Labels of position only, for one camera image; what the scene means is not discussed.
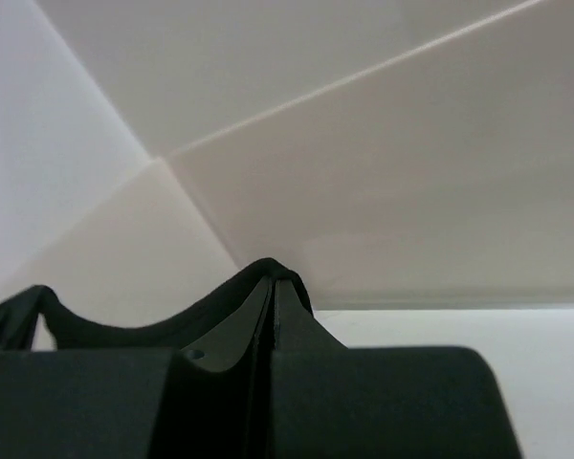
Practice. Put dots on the black tank top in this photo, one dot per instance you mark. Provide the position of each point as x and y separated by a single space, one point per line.
73 332

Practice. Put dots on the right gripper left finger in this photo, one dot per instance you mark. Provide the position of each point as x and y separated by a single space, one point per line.
208 399

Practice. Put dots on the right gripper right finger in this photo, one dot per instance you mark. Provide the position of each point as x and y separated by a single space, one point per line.
330 401

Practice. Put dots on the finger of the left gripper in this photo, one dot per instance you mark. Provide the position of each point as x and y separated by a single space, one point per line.
19 316

